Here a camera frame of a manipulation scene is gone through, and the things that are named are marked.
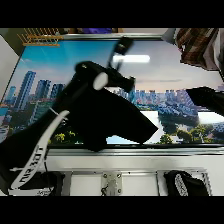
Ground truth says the checked shirt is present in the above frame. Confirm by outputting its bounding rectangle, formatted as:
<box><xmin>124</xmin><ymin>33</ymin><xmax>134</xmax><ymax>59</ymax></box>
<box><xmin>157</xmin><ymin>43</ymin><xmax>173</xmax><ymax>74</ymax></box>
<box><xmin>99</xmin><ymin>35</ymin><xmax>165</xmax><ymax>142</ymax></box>
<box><xmin>174</xmin><ymin>27</ymin><xmax>224</xmax><ymax>72</ymax></box>

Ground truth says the black garment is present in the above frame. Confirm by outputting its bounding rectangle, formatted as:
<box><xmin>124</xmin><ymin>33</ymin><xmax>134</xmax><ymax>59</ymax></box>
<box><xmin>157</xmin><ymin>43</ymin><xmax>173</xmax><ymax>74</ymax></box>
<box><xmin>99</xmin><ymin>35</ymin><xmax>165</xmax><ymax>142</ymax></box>
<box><xmin>65</xmin><ymin>85</ymin><xmax>160</xmax><ymax>153</ymax></box>

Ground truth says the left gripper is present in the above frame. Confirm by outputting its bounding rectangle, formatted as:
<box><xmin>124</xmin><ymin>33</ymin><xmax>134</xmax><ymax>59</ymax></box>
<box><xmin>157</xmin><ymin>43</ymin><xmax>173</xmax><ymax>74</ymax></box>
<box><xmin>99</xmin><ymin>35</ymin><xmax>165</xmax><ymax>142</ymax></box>
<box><xmin>109</xmin><ymin>70</ymin><xmax>137</xmax><ymax>95</ymax></box>

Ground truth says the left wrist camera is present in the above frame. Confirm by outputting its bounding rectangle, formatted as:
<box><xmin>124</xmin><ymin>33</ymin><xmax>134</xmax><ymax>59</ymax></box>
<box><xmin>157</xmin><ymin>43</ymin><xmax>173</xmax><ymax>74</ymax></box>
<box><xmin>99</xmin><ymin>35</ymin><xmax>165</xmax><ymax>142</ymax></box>
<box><xmin>106</xmin><ymin>36</ymin><xmax>135</xmax><ymax>70</ymax></box>

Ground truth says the silver frame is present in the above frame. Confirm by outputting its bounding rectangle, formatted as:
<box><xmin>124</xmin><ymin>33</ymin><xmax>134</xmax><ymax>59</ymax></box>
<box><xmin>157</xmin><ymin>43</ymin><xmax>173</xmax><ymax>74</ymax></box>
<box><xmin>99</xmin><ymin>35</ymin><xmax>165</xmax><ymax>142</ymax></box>
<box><xmin>45</xmin><ymin>145</ymin><xmax>224</xmax><ymax>197</ymax></box>

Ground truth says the purple garment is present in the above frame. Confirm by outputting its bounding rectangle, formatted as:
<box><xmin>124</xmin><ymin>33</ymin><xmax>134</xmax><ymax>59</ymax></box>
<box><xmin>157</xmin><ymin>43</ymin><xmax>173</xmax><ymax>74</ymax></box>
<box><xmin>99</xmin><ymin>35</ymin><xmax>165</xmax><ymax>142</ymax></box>
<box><xmin>81</xmin><ymin>27</ymin><xmax>114</xmax><ymax>35</ymax></box>

